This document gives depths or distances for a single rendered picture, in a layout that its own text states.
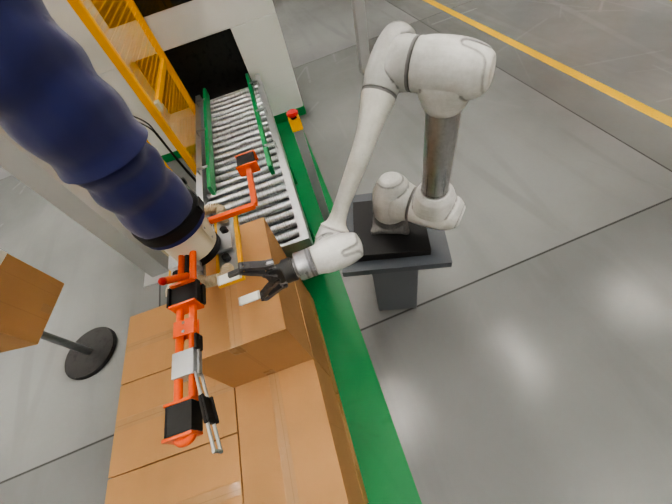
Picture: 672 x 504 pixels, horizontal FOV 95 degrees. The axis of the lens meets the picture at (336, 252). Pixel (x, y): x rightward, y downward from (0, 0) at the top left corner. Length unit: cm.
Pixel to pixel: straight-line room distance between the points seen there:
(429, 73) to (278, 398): 136
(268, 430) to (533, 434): 133
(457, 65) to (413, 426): 170
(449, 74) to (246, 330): 104
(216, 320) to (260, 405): 47
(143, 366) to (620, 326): 265
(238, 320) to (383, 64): 99
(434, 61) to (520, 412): 175
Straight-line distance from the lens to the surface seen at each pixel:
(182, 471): 172
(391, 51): 95
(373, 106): 93
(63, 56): 89
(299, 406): 152
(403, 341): 209
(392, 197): 133
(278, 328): 119
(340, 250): 88
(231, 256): 121
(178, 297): 106
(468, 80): 90
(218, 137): 309
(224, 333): 128
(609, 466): 219
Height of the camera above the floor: 198
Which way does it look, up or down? 54 degrees down
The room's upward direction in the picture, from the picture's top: 19 degrees counter-clockwise
